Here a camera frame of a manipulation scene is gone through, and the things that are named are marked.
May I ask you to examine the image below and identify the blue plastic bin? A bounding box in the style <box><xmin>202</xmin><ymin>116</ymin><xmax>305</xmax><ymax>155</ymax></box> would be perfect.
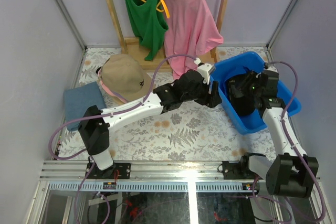
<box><xmin>211</xmin><ymin>51</ymin><xmax>301</xmax><ymax>135</ymax></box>

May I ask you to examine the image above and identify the beige sport cap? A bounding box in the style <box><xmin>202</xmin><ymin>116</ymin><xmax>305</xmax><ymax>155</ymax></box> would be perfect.
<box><xmin>98</xmin><ymin>54</ymin><xmax>155</xmax><ymax>102</ymax></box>

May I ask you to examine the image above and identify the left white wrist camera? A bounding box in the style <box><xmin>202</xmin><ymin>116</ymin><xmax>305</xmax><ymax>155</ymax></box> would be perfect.
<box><xmin>194</xmin><ymin>58</ymin><xmax>215</xmax><ymax>85</ymax></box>

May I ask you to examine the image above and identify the pink t-shirt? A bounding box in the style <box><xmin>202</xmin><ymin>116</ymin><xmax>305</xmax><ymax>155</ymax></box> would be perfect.
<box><xmin>164</xmin><ymin>0</ymin><xmax>224</xmax><ymax>80</ymax></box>

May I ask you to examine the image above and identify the folded blue cloth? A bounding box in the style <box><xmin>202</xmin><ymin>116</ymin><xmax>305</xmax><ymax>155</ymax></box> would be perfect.
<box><xmin>64</xmin><ymin>82</ymin><xmax>106</xmax><ymax>122</ymax></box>

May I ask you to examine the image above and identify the wooden clothes rack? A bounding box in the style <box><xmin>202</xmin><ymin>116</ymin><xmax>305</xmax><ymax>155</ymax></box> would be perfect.
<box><xmin>106</xmin><ymin>0</ymin><xmax>228</xmax><ymax>71</ymax></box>

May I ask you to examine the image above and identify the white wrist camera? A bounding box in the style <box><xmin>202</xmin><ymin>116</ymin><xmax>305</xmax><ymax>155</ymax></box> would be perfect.
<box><xmin>194</xmin><ymin>58</ymin><xmax>215</xmax><ymax>85</ymax></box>
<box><xmin>264</xmin><ymin>62</ymin><xmax>278</xmax><ymax>73</ymax></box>

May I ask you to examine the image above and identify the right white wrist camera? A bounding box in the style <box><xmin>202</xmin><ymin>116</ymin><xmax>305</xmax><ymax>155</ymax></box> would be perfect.
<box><xmin>264</xmin><ymin>62</ymin><xmax>278</xmax><ymax>73</ymax></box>

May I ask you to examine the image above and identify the green tank top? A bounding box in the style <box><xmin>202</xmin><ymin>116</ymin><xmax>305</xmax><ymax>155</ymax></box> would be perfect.
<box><xmin>124</xmin><ymin>0</ymin><xmax>169</xmax><ymax>61</ymax></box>

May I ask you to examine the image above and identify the pink cap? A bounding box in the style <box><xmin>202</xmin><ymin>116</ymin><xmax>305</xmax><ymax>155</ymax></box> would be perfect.
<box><xmin>98</xmin><ymin>77</ymin><xmax>128</xmax><ymax>103</ymax></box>

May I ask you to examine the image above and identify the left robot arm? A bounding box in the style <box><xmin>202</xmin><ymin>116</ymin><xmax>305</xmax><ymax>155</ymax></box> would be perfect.
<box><xmin>78</xmin><ymin>70</ymin><xmax>222</xmax><ymax>179</ymax></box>

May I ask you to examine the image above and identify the wooden hat stand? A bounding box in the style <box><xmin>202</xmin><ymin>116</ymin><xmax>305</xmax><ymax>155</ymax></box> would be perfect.
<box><xmin>112</xmin><ymin>97</ymin><xmax>128</xmax><ymax>105</ymax></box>

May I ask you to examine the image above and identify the black sport cap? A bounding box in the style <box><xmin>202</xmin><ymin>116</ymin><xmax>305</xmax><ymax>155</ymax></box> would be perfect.
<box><xmin>226</xmin><ymin>71</ymin><xmax>261</xmax><ymax>116</ymax></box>

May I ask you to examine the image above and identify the aluminium mounting rail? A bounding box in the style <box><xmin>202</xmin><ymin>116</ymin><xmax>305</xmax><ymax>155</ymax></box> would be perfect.
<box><xmin>39</xmin><ymin>161</ymin><xmax>255</xmax><ymax>193</ymax></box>

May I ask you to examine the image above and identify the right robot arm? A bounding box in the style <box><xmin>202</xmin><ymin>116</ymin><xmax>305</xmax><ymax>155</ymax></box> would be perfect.
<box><xmin>237</xmin><ymin>70</ymin><xmax>319</xmax><ymax>198</ymax></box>

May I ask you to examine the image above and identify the purple cap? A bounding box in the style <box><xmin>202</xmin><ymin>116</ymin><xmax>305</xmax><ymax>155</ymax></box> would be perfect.
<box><xmin>105</xmin><ymin>88</ymin><xmax>126</xmax><ymax>100</ymax></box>

